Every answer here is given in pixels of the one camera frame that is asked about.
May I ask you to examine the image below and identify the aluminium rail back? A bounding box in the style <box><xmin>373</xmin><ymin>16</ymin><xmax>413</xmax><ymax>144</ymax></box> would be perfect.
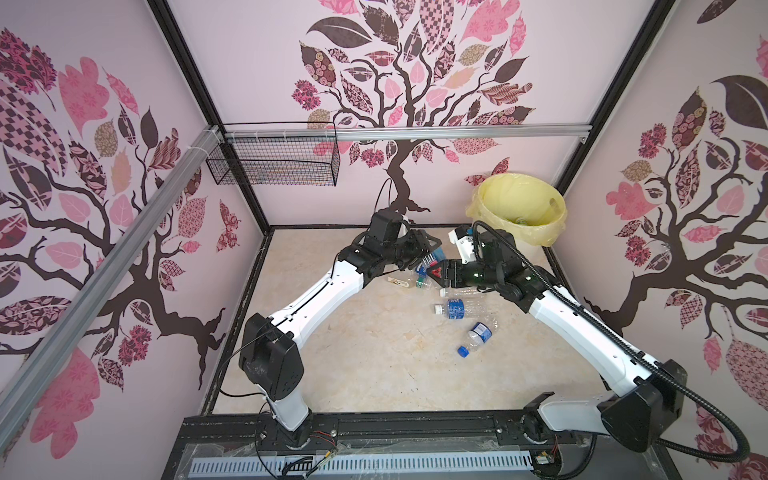
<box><xmin>225</xmin><ymin>123</ymin><xmax>592</xmax><ymax>141</ymax></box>

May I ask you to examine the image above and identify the bottle blue label white cap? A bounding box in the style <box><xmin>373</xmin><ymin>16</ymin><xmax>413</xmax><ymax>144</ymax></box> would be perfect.
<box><xmin>433</xmin><ymin>298</ymin><xmax>491</xmax><ymax>320</ymax></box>

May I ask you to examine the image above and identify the white vent strip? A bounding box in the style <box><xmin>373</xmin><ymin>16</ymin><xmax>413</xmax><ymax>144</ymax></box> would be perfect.
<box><xmin>186</xmin><ymin>451</ymin><xmax>533</xmax><ymax>479</ymax></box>

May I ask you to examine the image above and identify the small bottle blue cap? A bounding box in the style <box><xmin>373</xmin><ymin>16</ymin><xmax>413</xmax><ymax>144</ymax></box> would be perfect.
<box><xmin>457</xmin><ymin>318</ymin><xmax>498</xmax><ymax>358</ymax></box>

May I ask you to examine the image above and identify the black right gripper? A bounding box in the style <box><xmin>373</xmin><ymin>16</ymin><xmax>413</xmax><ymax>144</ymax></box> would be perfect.
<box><xmin>425</xmin><ymin>257</ymin><xmax>500</xmax><ymax>291</ymax></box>

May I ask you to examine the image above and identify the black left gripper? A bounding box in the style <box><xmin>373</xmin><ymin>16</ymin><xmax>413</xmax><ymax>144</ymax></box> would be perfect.
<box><xmin>382</xmin><ymin>228</ymin><xmax>440</xmax><ymax>271</ymax></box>

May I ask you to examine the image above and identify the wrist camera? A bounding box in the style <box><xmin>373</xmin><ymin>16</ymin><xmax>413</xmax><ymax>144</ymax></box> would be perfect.
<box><xmin>367</xmin><ymin>209</ymin><xmax>407</xmax><ymax>243</ymax></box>
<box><xmin>448</xmin><ymin>225</ymin><xmax>476</xmax><ymax>264</ymax></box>

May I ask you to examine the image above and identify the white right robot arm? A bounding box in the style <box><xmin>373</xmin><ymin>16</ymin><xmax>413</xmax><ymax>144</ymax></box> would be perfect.
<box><xmin>428</xmin><ymin>226</ymin><xmax>683</xmax><ymax>452</ymax></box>

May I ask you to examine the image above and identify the Fiji bottle red flower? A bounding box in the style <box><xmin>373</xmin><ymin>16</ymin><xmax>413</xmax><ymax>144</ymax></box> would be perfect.
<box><xmin>416</xmin><ymin>248</ymin><xmax>446</xmax><ymax>277</ymax></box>

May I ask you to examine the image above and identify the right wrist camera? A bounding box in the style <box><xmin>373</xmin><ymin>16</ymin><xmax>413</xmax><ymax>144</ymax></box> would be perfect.
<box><xmin>448</xmin><ymin>225</ymin><xmax>476</xmax><ymax>264</ymax></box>

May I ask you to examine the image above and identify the aluminium rail left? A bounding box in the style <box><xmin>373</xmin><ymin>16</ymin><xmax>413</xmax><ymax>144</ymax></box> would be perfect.
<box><xmin>1</xmin><ymin>125</ymin><xmax>221</xmax><ymax>448</ymax></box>

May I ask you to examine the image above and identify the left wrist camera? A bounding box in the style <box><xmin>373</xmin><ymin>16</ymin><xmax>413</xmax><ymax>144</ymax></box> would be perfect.
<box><xmin>367</xmin><ymin>209</ymin><xmax>407</xmax><ymax>243</ymax></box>

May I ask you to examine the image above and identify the black base frame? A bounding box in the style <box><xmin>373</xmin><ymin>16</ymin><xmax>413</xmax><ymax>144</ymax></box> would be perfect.
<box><xmin>161</xmin><ymin>410</ymin><xmax>681</xmax><ymax>479</ymax></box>

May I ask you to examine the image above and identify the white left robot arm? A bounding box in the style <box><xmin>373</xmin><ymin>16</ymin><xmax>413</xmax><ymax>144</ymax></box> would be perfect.
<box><xmin>237</xmin><ymin>226</ymin><xmax>441</xmax><ymax>434</ymax></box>

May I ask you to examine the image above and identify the cream bin yellow bag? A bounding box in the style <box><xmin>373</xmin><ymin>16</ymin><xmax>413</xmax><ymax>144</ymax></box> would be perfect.
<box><xmin>465</xmin><ymin>173</ymin><xmax>568</xmax><ymax>247</ymax></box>

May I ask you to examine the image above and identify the black corrugated cable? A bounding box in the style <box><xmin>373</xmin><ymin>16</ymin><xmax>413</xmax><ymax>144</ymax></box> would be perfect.
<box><xmin>470</xmin><ymin>220</ymin><xmax>751</xmax><ymax>464</ymax></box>

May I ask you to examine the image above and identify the aluminium rail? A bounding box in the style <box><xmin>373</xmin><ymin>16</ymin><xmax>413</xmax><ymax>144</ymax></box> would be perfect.
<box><xmin>1</xmin><ymin>125</ymin><xmax>221</xmax><ymax>448</ymax></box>
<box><xmin>225</xmin><ymin>123</ymin><xmax>592</xmax><ymax>141</ymax></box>

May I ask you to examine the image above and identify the black wire basket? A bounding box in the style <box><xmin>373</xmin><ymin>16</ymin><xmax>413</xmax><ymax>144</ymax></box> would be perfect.
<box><xmin>206</xmin><ymin>120</ymin><xmax>341</xmax><ymax>187</ymax></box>

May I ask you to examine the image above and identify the clear crushed bottle white cap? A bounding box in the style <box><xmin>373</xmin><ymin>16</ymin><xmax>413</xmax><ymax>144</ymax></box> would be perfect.
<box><xmin>439</xmin><ymin>287</ymin><xmax>485</xmax><ymax>299</ymax></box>

